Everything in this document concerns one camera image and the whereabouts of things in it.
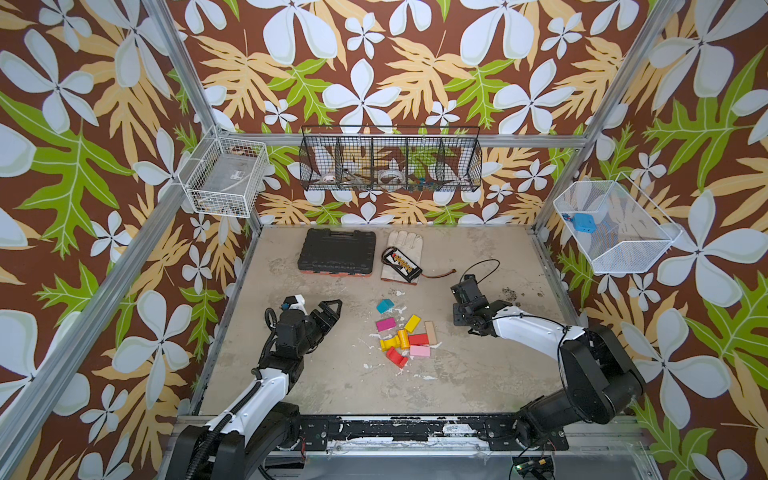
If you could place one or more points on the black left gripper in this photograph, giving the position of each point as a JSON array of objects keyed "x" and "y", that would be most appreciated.
[{"x": 329, "y": 315}]

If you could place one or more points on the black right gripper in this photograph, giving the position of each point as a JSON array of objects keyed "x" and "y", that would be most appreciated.
[{"x": 466, "y": 294}]

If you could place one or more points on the red rectangular wood block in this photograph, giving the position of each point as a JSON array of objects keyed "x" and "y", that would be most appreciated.
[{"x": 419, "y": 339}]

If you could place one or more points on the pink wood block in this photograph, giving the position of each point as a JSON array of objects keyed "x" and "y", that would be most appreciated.
[{"x": 422, "y": 351}]

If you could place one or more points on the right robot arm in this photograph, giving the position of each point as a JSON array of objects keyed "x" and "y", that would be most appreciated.
[{"x": 513, "y": 323}]

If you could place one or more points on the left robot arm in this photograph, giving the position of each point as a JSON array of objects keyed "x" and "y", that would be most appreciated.
[{"x": 236, "y": 443}]

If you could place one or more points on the yellow rectangular wood block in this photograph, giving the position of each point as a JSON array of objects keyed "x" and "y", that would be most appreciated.
[{"x": 412, "y": 324}]

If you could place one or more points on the magenta wood block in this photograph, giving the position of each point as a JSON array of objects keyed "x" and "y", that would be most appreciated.
[{"x": 385, "y": 325}]

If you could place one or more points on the yellow cylinder wood block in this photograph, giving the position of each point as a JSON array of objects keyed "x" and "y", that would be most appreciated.
[{"x": 387, "y": 344}]

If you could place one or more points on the teal wood block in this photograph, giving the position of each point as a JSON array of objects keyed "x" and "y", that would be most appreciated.
[{"x": 385, "y": 306}]

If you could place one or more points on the orange cylinder wood block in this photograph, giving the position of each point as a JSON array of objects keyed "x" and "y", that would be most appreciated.
[{"x": 403, "y": 339}]

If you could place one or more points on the red arch wood block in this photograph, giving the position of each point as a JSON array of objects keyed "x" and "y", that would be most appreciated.
[{"x": 396, "y": 358}]

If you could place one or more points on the black plastic tool case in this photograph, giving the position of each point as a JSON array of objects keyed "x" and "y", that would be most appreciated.
[{"x": 326, "y": 251}]

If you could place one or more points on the white work glove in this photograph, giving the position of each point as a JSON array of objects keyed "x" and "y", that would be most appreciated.
[{"x": 409, "y": 245}]

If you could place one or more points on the blue object in basket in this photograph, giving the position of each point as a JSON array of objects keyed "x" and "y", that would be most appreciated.
[{"x": 581, "y": 222}]

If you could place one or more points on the white tape roll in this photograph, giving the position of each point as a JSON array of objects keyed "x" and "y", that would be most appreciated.
[{"x": 390, "y": 177}]

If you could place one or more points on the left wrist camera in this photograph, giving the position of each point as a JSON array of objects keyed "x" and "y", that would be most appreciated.
[{"x": 294, "y": 302}]

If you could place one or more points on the aluminium frame rail right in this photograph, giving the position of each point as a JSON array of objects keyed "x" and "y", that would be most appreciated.
[{"x": 570, "y": 312}]

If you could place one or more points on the aluminium frame rail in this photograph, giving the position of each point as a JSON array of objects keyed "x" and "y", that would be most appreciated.
[
  {"x": 570, "y": 312},
  {"x": 36, "y": 402}
]

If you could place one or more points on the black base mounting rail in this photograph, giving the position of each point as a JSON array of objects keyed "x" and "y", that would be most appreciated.
[{"x": 495, "y": 430}]

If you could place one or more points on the white wire basket right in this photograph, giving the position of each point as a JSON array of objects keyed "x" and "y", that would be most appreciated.
[{"x": 633, "y": 231}]

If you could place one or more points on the white wire basket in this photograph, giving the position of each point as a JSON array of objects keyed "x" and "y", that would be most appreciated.
[
  {"x": 633, "y": 231},
  {"x": 223, "y": 175}
]

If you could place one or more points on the black wire basket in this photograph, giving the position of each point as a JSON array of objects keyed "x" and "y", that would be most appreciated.
[{"x": 432, "y": 158}]

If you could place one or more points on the white wire basket left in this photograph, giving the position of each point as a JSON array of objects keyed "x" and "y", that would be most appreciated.
[{"x": 223, "y": 175}]

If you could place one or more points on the aluminium frame rail left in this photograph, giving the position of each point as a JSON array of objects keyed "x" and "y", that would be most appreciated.
[{"x": 36, "y": 402}]

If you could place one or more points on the aluminium frame post right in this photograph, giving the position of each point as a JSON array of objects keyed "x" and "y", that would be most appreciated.
[{"x": 651, "y": 30}]

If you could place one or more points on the aluminium frame post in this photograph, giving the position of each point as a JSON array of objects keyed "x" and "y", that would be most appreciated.
[
  {"x": 188, "y": 78},
  {"x": 651, "y": 30}
]

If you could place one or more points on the aluminium frame post left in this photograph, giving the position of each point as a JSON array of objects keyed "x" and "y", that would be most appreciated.
[{"x": 188, "y": 78}]

